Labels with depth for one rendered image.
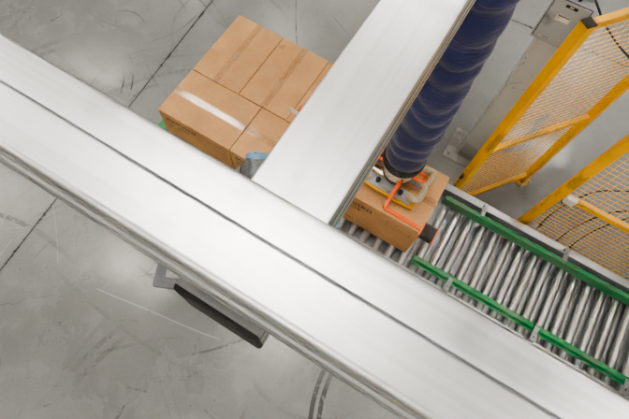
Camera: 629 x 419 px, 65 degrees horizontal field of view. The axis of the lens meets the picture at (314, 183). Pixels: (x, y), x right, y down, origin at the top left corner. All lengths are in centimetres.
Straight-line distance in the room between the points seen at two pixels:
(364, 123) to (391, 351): 31
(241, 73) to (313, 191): 319
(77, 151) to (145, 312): 334
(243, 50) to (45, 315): 232
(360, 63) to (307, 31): 402
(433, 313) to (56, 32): 482
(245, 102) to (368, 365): 328
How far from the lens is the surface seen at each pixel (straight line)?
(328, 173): 55
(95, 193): 39
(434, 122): 210
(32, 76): 46
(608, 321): 359
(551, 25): 293
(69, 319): 389
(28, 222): 421
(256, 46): 385
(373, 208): 282
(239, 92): 362
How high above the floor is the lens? 355
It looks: 67 degrees down
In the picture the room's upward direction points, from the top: 7 degrees clockwise
